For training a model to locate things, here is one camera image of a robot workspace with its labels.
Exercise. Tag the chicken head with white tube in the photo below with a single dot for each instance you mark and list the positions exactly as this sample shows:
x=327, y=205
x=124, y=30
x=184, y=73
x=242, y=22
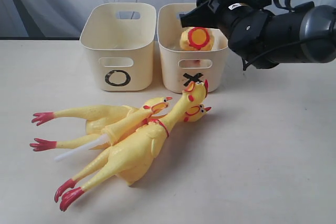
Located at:
x=112, y=133

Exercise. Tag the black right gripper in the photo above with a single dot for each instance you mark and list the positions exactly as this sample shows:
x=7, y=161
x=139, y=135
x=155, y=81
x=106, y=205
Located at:
x=221, y=14

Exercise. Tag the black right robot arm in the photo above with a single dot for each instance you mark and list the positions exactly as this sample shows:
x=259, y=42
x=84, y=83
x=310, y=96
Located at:
x=266, y=33

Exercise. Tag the cream bin marked X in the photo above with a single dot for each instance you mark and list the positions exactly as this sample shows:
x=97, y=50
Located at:
x=179, y=66

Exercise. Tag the cream bin marked O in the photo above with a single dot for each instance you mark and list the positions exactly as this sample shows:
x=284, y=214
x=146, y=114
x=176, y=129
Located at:
x=118, y=41

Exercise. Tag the whole yellow rubber chicken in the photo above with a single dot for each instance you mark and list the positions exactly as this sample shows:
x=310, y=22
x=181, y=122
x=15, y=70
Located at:
x=96, y=116
x=131, y=157

